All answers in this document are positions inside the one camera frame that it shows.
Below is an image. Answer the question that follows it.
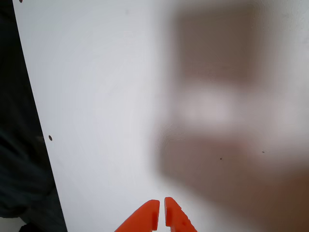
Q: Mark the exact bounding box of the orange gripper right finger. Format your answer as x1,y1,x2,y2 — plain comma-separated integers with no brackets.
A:
164,197,198,232

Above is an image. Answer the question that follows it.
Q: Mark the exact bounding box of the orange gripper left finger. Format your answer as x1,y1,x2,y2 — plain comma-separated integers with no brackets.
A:
115,199,160,232

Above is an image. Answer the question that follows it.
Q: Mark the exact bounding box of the person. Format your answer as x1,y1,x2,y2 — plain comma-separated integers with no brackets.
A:
0,0,69,232

